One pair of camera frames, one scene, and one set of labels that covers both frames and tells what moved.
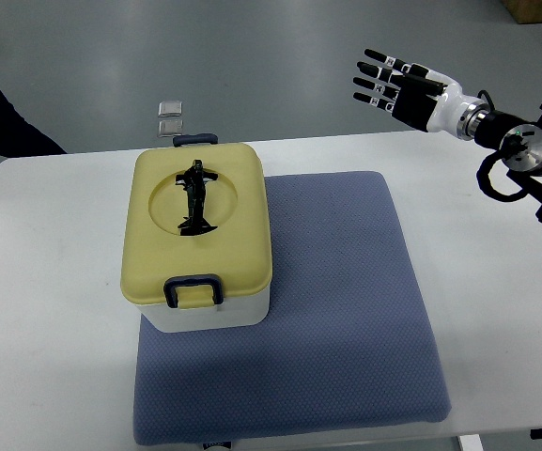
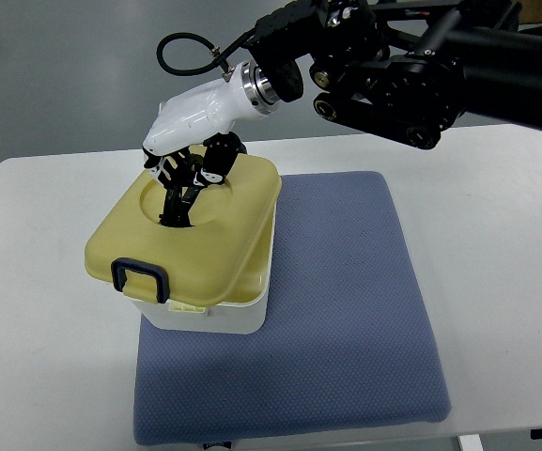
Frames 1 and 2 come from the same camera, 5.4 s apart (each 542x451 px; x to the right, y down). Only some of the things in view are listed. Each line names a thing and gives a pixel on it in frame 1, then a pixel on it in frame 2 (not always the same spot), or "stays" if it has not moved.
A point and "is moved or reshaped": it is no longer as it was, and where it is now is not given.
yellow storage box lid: [238, 251] is moved or reshaped
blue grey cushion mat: [348, 342] stays
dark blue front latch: [171, 293] -> [120, 265]
